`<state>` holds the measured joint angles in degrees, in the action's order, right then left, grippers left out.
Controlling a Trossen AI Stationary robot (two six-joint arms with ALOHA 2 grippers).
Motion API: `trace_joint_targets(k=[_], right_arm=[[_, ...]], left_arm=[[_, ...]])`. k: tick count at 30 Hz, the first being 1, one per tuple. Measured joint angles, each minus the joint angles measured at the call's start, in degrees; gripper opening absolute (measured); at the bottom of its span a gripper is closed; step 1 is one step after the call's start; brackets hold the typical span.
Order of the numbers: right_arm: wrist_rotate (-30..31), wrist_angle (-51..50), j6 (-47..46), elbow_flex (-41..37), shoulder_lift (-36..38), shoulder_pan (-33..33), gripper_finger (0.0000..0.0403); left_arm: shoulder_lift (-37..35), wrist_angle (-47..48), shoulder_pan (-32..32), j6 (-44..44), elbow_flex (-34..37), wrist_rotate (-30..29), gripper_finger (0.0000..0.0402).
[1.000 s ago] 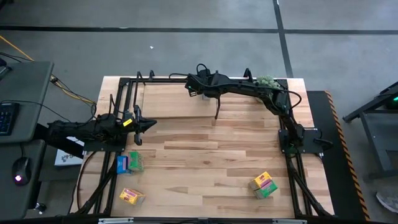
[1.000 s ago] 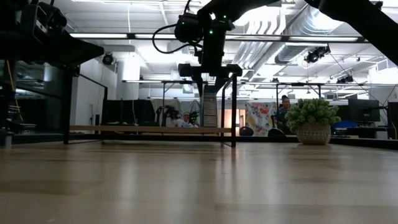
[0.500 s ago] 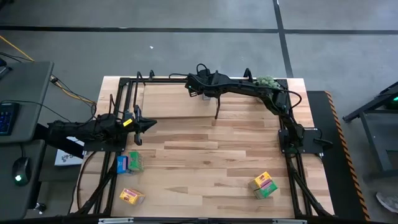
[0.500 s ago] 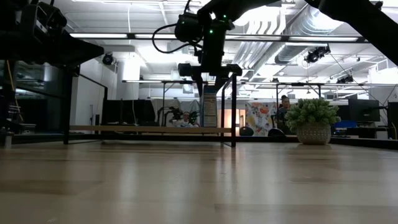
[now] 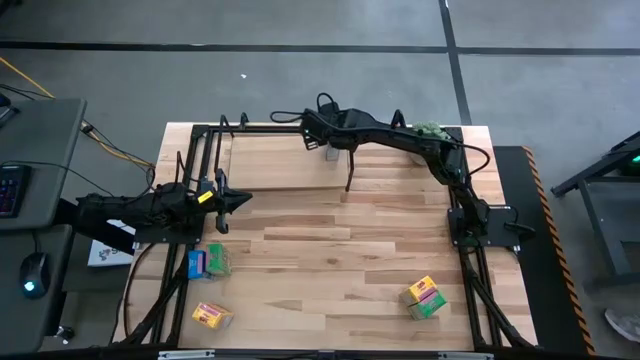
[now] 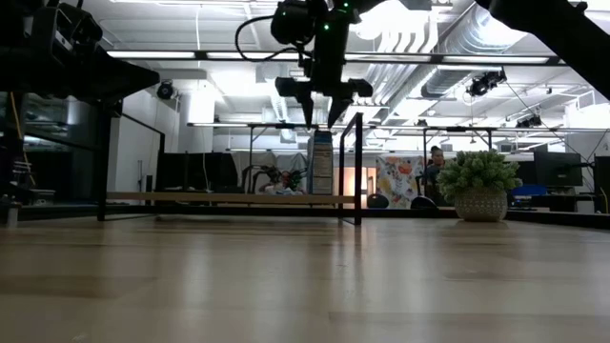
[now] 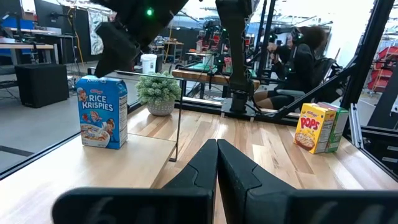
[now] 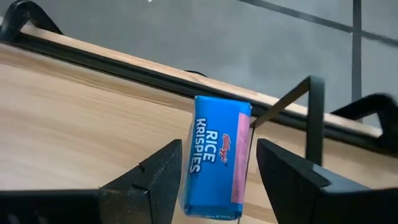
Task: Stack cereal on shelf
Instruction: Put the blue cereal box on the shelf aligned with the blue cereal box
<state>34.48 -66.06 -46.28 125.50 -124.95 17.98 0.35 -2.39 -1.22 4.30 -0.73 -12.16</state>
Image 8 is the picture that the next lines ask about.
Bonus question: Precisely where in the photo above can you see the wooden shelf with black frame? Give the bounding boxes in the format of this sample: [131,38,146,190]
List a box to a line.
[238,75,326,224]

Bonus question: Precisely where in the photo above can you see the black aluminium table rig frame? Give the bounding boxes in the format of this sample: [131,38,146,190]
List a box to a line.
[0,0,398,156]

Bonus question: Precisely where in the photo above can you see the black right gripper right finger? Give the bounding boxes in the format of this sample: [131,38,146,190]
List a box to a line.
[256,138,398,224]

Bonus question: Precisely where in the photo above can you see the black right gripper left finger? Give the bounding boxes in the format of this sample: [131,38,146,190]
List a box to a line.
[0,139,183,224]

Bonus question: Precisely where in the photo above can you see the blue Rice Krispies cereal box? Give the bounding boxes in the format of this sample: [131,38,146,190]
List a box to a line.
[179,95,252,221]

